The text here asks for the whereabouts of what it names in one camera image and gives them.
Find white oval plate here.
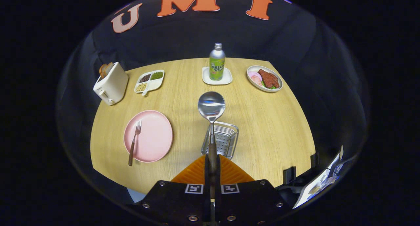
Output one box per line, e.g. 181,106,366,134
246,65,283,93

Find green soda bottle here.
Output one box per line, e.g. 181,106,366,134
209,43,226,81

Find brown fried meat piece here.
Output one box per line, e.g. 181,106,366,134
258,69,280,89

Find white divided snack tray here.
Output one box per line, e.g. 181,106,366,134
134,69,165,96

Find metal wire basket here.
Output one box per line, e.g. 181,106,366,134
201,121,239,160

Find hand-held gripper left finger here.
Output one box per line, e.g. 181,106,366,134
126,154,212,226

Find white toaster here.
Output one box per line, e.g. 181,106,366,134
93,62,129,106

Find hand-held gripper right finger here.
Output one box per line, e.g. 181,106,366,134
215,154,292,226

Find pink round plate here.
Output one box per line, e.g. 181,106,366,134
123,110,174,163

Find spoon with brown handle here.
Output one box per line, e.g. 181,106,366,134
198,91,226,200

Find fork with brown handle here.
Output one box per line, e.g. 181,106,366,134
128,121,142,167

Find pink ham slices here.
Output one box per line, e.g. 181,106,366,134
248,71,263,86

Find white square coaster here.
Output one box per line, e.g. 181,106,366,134
202,66,233,85

